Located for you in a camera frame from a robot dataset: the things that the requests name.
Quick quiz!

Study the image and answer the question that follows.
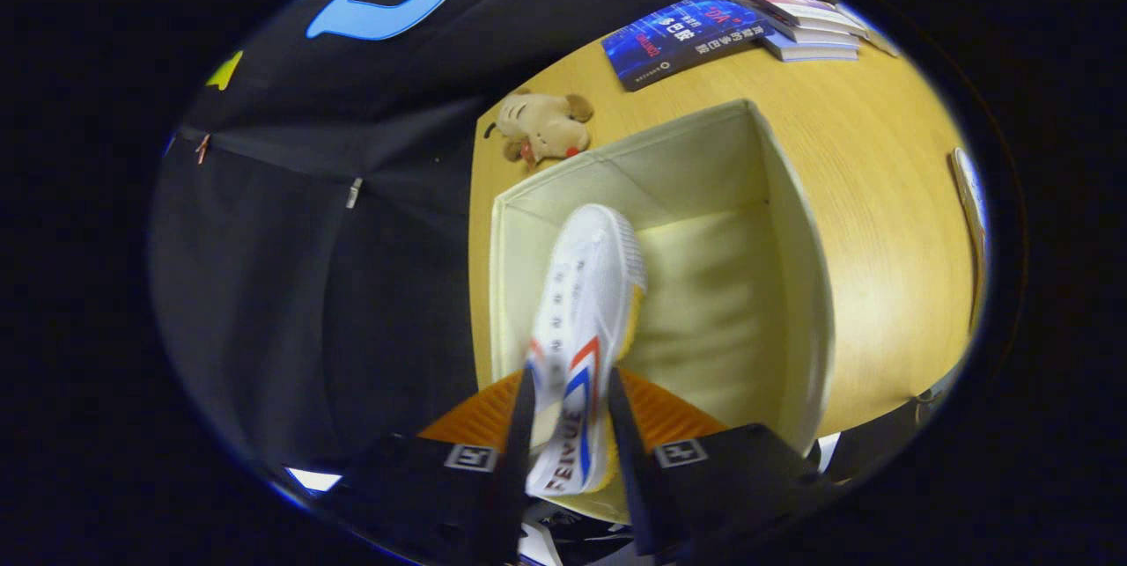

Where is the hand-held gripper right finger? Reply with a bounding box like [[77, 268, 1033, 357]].
[[606, 366, 839, 558]]

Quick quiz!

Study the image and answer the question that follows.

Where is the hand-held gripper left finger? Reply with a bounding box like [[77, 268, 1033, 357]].
[[315, 365, 538, 565]]

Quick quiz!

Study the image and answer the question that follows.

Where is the white canvas shoe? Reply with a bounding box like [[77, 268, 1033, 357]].
[[525, 203, 648, 498]]

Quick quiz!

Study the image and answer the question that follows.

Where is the cream fabric storage box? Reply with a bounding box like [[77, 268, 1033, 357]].
[[487, 98, 836, 525]]

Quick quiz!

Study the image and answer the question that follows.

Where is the beige storage box lid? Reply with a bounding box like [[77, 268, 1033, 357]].
[[947, 146, 989, 338]]

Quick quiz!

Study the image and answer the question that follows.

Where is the computer screen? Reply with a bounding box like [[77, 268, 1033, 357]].
[[284, 466, 344, 494]]

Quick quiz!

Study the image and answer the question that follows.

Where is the black backdrop cloth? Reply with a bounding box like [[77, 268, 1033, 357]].
[[150, 0, 820, 479]]

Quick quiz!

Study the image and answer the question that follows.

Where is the tan plush dog toy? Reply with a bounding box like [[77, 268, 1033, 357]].
[[482, 89, 595, 171]]

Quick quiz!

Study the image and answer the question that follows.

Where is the dark blue book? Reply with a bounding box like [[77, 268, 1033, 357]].
[[600, 0, 776, 92]]

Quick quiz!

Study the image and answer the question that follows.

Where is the pale blue book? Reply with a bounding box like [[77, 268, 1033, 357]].
[[762, 29, 859, 63]]

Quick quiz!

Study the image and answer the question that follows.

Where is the grey cover book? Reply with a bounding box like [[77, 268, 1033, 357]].
[[718, 0, 864, 46]]

